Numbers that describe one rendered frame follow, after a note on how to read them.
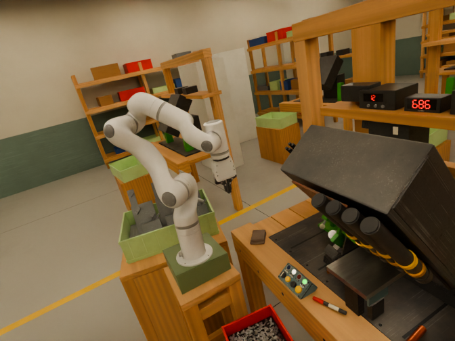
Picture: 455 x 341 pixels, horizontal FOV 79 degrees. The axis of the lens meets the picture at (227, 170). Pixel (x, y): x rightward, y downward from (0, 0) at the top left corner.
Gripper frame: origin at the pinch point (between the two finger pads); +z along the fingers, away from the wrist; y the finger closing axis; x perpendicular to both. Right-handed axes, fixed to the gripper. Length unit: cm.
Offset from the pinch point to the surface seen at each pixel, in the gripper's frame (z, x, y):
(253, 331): 43, 36, 16
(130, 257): 47, -55, 54
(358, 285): 17, 61, -12
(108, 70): -88, -615, -7
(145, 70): -72, -616, -87
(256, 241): 38.0, -4.7, -10.7
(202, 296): 46, 4, 26
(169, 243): 46, -50, 29
